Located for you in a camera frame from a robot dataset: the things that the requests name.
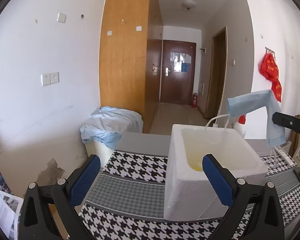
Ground blue face mask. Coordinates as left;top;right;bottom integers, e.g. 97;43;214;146
205;89;286;169

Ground dark brown entrance door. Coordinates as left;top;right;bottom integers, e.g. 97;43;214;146
159;40;197;105

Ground houndstooth tablecloth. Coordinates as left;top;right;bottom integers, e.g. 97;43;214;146
72;150;300;240

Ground light blue cloth pile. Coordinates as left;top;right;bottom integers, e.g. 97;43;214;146
80;106;143;150

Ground round ceiling lamp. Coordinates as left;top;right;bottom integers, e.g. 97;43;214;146
182;0;197;11

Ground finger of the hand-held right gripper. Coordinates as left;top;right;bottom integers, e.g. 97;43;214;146
272;112;300;139

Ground white bin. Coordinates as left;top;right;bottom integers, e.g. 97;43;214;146
86;114;144;169

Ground white paper sheet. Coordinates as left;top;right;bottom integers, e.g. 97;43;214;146
0;180;23;240

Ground white foam box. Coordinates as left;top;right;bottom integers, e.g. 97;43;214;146
163;124;268;222

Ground white lotion pump bottle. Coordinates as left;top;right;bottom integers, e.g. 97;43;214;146
234;115;247;139

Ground wooden doorway frame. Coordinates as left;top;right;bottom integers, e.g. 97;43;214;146
205;27;227;120

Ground paper notices on door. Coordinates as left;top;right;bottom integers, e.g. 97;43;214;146
170;52;192;72

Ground yellow spiky sponge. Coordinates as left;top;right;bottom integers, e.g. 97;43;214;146
188;160;204;173

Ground wooden wardrobe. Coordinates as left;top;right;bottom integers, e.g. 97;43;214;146
99;0;164;134

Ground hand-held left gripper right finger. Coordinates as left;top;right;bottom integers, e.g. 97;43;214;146
202;154;285;240

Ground red hanging bags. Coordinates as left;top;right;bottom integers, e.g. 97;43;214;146
259;52;282;102

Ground white remote control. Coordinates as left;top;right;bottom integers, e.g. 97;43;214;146
274;147;295;166

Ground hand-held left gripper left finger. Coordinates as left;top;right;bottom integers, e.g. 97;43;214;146
18;154;101;240

